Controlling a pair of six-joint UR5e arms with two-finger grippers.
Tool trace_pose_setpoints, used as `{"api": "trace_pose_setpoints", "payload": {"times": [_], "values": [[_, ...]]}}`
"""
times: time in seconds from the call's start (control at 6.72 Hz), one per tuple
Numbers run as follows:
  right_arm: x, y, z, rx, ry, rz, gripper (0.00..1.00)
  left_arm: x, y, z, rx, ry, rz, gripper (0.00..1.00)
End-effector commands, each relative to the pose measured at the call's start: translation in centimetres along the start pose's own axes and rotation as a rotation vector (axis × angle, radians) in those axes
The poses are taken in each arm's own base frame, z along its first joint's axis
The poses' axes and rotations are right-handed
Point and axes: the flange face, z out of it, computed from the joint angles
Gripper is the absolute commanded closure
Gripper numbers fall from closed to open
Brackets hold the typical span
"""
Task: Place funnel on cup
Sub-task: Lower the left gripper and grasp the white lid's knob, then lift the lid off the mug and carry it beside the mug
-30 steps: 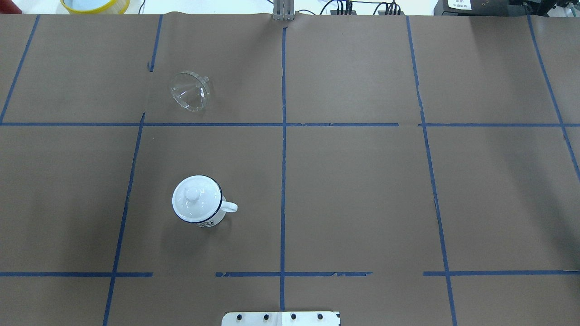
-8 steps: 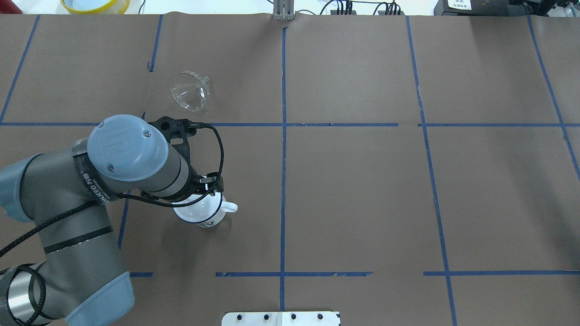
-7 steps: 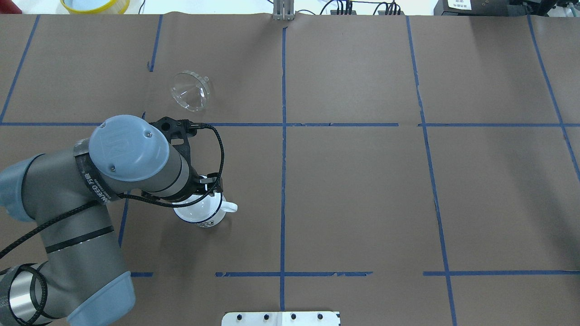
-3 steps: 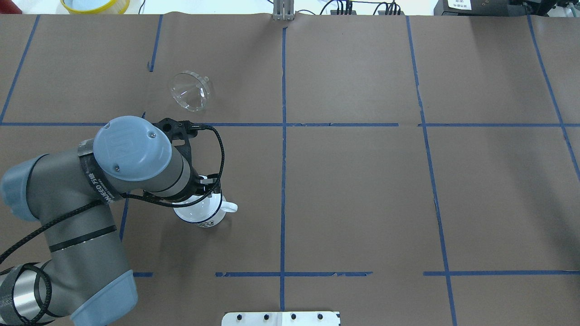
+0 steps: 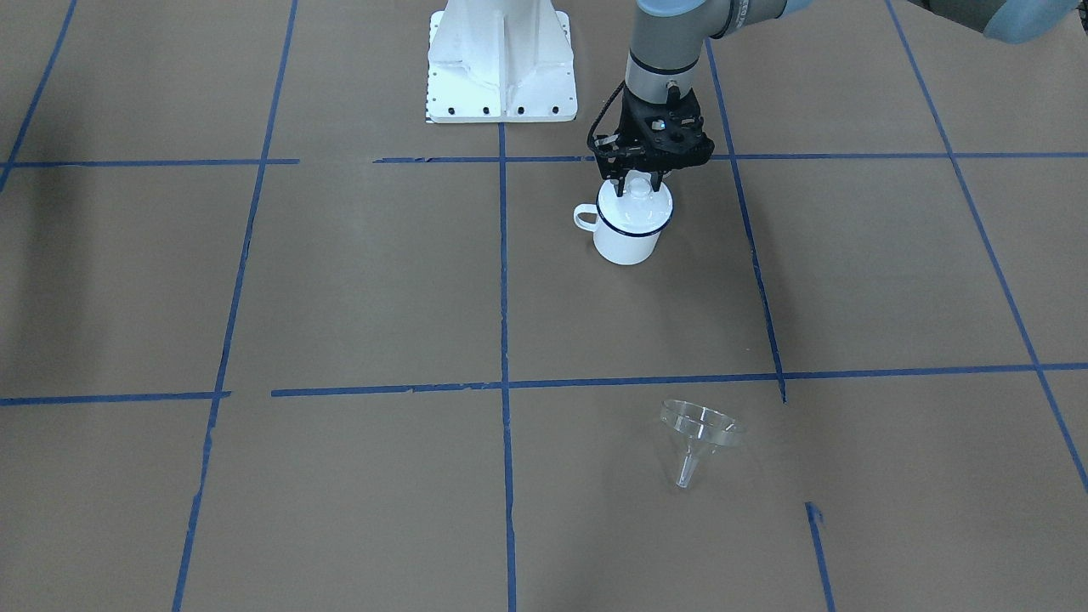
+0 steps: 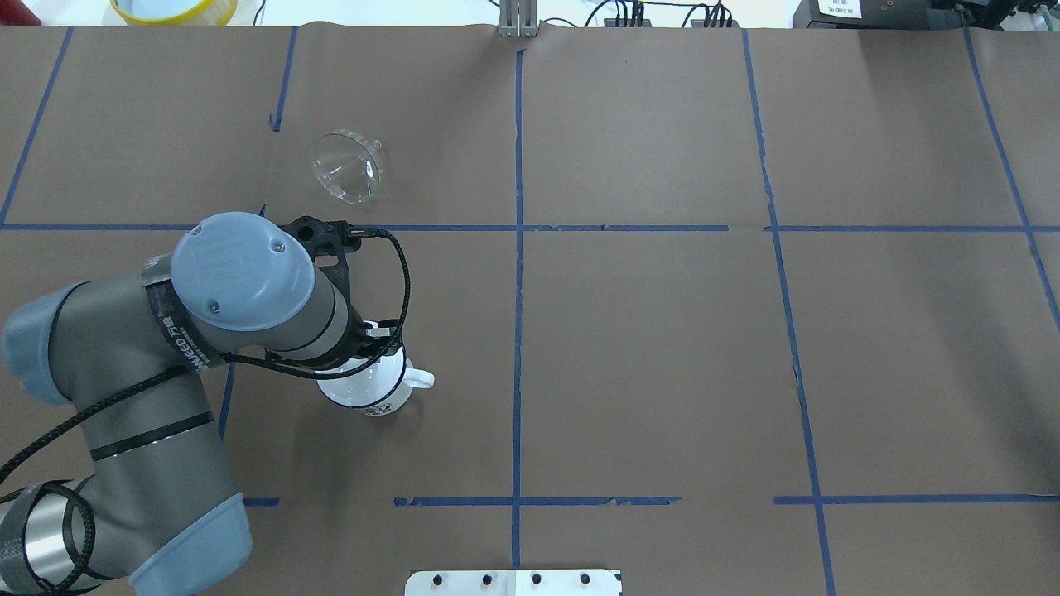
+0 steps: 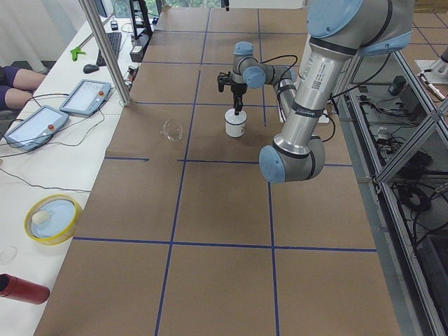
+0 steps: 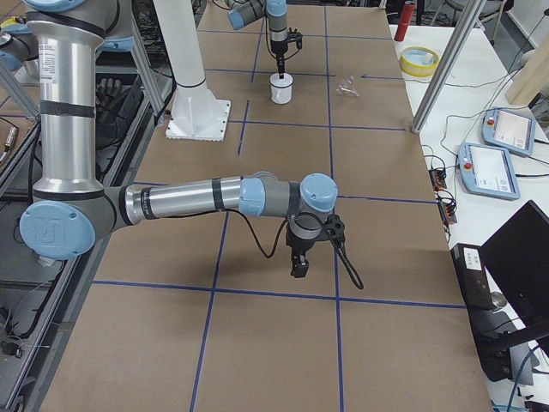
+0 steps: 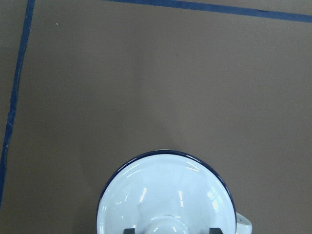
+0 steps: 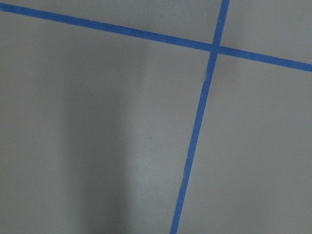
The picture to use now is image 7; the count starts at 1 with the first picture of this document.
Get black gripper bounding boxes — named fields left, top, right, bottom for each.
left=230, top=82, right=246, bottom=115

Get white mug lid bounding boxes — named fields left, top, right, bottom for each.
left=225, top=108, right=246, bottom=126

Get white enamel mug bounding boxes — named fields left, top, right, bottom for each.
left=225, top=121, right=246, bottom=138

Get clear glass funnel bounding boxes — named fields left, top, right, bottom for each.
left=160, top=119, right=183, bottom=141

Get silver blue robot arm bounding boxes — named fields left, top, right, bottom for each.
left=229, top=1, right=415, bottom=183

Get black power adapter box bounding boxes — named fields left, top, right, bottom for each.
left=129, top=45, right=144, bottom=63

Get black keyboard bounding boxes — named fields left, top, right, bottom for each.
left=95, top=31, right=123, bottom=67

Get far teach pendant tablet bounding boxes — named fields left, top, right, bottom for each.
left=59, top=79, right=111, bottom=116

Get teach pendant tablet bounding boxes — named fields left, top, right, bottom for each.
left=5, top=105, right=69, bottom=151
left=59, top=79, right=111, bottom=116

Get black computer mouse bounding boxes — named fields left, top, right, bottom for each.
left=83, top=64, right=99, bottom=74

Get green plastic clamp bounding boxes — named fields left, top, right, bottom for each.
left=70, top=46, right=86, bottom=62

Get near teach pendant tablet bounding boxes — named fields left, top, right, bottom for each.
left=5, top=105, right=69, bottom=151

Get yellow bowl with blue plate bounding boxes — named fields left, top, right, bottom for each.
left=24, top=194, right=83, bottom=246

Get person's legs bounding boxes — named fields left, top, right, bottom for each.
left=1, top=66, right=46, bottom=111

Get red cylinder bottle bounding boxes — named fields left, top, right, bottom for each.
left=1, top=274, right=50, bottom=305

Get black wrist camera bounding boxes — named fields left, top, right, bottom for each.
left=217, top=72, right=231, bottom=92

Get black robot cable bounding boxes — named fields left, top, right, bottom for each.
left=258, top=55, right=337, bottom=143

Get aluminium rack frame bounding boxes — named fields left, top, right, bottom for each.
left=333, top=43, right=447, bottom=335

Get aluminium frame post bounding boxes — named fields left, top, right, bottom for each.
left=80, top=0, right=132, bottom=106

